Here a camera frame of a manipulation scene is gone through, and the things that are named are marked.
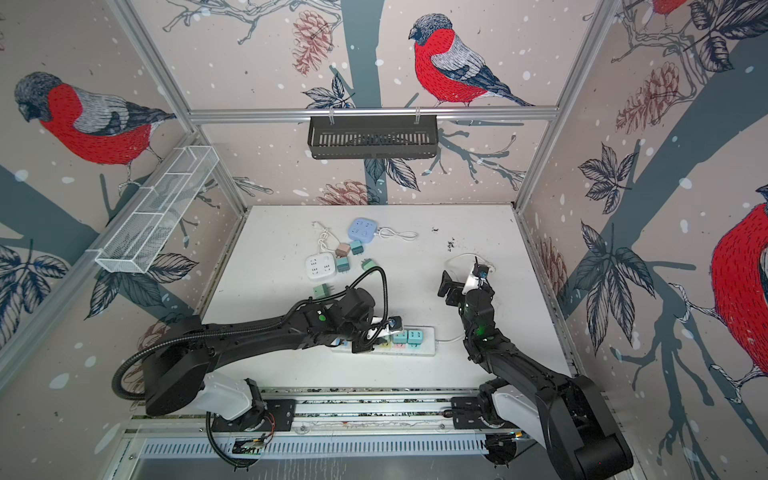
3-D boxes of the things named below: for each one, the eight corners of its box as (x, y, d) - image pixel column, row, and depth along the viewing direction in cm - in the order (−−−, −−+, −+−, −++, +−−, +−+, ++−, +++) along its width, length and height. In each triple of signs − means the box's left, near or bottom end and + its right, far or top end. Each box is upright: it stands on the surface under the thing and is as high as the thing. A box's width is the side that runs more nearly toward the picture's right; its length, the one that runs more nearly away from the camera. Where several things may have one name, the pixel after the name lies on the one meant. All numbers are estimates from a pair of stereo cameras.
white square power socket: (304, 279, 101) (302, 275, 99) (309, 257, 107) (307, 252, 105) (334, 279, 101) (333, 275, 99) (338, 257, 107) (336, 252, 105)
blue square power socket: (347, 242, 112) (347, 238, 110) (350, 222, 118) (349, 218, 116) (377, 242, 112) (376, 238, 110) (377, 222, 118) (377, 218, 116)
